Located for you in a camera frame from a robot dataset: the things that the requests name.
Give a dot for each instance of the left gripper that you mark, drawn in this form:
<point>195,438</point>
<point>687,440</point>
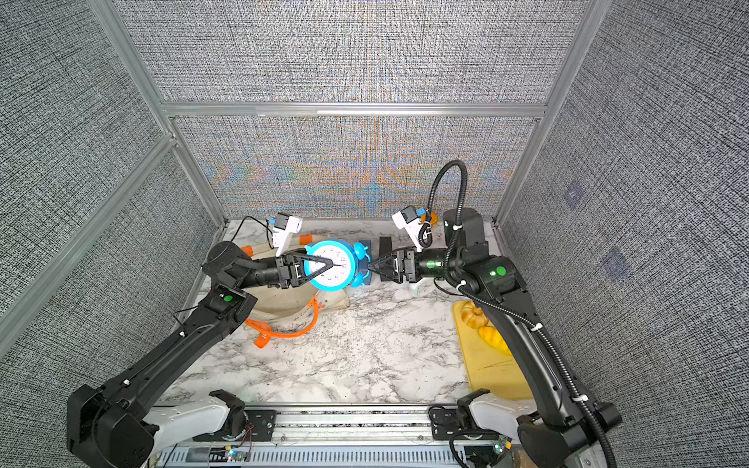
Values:
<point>288,269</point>

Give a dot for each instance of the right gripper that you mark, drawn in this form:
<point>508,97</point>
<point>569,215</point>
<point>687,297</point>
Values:
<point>408,269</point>

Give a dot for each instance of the bright blue plastic clock stand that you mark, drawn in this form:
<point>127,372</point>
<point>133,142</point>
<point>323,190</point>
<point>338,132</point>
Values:
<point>345,265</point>

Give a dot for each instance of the cream canvas bag orange handles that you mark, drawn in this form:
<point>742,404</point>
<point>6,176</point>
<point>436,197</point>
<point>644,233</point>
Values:
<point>275,307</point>

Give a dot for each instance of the large blue rectangular alarm clock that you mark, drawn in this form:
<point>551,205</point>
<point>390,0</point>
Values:
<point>363,254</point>

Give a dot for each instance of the black rectangular clock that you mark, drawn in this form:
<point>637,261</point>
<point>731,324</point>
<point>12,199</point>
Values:
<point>385,246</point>

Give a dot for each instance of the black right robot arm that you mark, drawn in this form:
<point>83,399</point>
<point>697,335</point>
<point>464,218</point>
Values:
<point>568,417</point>

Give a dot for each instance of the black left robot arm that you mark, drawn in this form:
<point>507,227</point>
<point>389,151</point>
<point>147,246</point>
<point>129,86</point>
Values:
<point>114,424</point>

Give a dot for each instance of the orange lid drink cup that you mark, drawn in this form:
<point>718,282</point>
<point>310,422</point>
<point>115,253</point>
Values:
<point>430,217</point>

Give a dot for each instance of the toy bundt cake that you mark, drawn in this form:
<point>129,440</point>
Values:
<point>472,316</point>

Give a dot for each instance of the toy yellow bread loaf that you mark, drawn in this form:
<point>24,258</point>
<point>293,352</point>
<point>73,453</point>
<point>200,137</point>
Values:
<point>494,339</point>

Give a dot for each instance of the yellow cutting board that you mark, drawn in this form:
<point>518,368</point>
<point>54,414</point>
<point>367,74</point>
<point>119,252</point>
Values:
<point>488,368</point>

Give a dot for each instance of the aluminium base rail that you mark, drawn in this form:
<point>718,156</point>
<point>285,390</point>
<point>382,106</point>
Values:
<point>479,430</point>

